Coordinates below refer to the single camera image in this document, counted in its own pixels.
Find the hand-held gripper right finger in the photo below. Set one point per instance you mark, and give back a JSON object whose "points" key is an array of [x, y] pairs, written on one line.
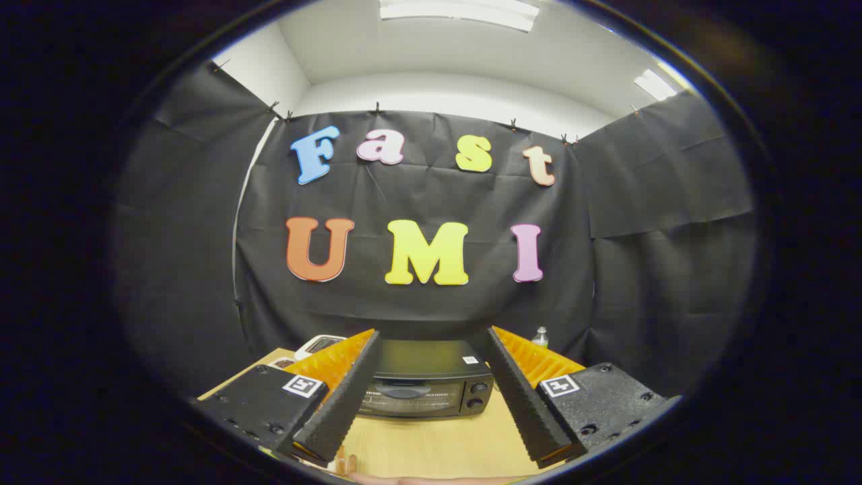
{"points": [[525, 404]]}

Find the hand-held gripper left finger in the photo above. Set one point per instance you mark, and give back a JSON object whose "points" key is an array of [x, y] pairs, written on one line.
{"points": [[343, 404]]}

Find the black toaster oven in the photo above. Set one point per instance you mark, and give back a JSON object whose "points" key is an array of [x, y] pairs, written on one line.
{"points": [[417, 377]]}

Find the white pop-up toaster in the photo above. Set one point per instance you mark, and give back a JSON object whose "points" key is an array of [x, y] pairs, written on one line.
{"points": [[310, 347]]}

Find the clear bottle with green label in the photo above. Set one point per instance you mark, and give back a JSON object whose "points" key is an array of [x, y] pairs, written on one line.
{"points": [[540, 339]]}

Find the black backdrop cloth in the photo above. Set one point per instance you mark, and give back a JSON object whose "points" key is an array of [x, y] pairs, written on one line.
{"points": [[438, 195]]}

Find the small ceiling light panel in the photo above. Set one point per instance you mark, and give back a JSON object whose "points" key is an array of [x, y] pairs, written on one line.
{"points": [[654, 85]]}

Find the long ceiling light panel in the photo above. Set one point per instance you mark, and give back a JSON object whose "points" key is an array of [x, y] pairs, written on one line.
{"points": [[458, 10]]}

